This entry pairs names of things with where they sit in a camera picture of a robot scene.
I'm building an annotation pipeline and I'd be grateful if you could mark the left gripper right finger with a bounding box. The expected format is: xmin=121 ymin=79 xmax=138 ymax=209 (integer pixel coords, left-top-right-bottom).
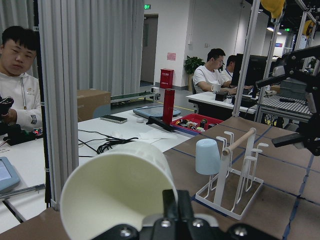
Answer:
xmin=177 ymin=190 xmax=194 ymax=221

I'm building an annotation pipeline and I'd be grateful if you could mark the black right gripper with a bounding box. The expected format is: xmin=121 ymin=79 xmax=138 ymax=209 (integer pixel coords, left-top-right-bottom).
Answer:
xmin=254 ymin=44 xmax=320 ymax=157

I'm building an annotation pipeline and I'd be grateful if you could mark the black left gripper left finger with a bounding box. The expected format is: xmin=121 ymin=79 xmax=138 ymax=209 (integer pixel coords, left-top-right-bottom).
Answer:
xmin=162 ymin=189 xmax=178 ymax=220

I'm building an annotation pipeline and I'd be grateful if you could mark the cream plastic cup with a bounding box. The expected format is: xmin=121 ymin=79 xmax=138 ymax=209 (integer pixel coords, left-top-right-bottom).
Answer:
xmin=60 ymin=141 xmax=178 ymax=240

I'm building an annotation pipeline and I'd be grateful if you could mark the light blue plastic cup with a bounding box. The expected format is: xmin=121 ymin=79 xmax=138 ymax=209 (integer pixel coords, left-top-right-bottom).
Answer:
xmin=195 ymin=138 xmax=221 ymax=175

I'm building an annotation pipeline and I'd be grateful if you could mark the red parts tray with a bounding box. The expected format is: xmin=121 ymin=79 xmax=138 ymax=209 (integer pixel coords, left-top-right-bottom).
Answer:
xmin=170 ymin=113 xmax=223 ymax=135

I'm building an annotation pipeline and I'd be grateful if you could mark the seated man white shirt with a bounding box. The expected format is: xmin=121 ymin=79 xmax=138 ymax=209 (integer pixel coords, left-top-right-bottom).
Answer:
xmin=192 ymin=48 xmax=237 ymax=95

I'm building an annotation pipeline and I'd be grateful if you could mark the red bottle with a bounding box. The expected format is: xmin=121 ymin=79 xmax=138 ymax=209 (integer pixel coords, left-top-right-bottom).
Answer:
xmin=162 ymin=88 xmax=175 ymax=125

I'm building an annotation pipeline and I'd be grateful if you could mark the blue teach pendant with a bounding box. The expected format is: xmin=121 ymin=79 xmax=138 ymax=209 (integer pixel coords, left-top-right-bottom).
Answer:
xmin=0 ymin=156 xmax=21 ymax=194

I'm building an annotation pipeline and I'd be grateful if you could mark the seated man white hoodie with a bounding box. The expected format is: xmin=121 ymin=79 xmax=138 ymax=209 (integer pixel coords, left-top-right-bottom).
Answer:
xmin=0 ymin=26 xmax=43 ymax=132

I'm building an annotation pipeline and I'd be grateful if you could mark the white wire cup rack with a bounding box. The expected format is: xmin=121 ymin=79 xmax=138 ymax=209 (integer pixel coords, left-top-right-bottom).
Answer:
xmin=195 ymin=127 xmax=268 ymax=220

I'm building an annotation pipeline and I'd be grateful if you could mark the aluminium frame post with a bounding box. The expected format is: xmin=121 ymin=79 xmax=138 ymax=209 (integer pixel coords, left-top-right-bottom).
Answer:
xmin=38 ymin=0 xmax=79 ymax=210

